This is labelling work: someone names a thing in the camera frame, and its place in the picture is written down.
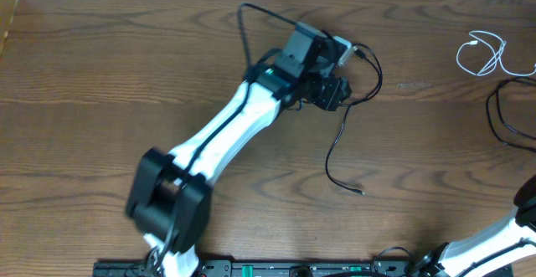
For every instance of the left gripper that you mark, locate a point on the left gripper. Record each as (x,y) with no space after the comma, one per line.
(331,94)

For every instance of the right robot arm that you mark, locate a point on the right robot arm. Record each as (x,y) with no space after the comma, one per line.
(510,239)

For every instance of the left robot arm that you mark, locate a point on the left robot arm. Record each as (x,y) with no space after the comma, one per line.
(170,197)

